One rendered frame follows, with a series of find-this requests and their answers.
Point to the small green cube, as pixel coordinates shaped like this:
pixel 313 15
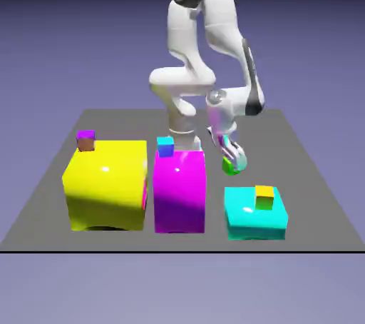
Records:
pixel 228 167

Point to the small blue cube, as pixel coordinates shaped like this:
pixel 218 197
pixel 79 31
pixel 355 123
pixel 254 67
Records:
pixel 166 147

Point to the small yellow cube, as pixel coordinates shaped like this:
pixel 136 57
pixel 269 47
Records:
pixel 264 197

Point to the large magenta box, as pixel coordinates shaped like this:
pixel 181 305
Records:
pixel 179 192

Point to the large yellow box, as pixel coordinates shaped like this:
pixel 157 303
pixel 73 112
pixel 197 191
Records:
pixel 105 187

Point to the large cyan box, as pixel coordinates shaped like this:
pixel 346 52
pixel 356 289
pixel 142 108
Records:
pixel 253 218

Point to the small purple cube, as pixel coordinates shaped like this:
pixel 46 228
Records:
pixel 85 141

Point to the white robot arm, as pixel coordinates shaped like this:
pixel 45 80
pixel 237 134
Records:
pixel 182 32

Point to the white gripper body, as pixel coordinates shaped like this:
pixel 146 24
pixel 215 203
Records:
pixel 230 150

